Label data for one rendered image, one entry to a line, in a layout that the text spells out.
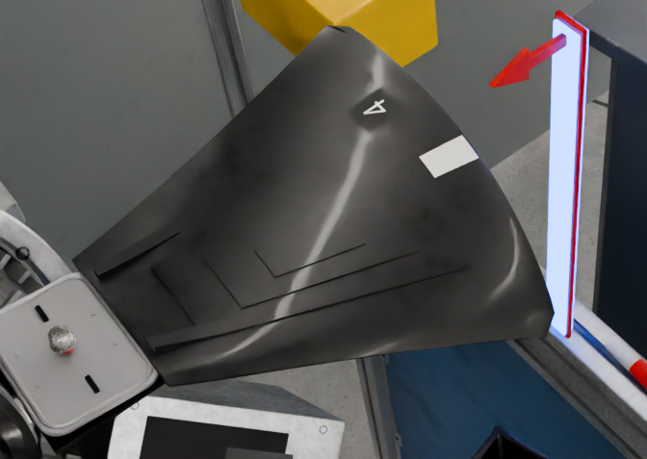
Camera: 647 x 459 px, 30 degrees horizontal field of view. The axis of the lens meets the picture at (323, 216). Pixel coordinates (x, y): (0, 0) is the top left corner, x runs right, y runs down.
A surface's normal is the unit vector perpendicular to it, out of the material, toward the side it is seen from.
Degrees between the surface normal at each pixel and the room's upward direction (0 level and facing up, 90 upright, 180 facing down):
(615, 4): 0
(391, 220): 17
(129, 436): 50
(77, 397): 7
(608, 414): 90
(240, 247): 9
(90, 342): 7
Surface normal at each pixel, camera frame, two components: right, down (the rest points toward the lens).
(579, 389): -0.80, 0.52
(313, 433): 0.36, 0.04
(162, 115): 0.58, 0.58
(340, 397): -0.13, -0.62
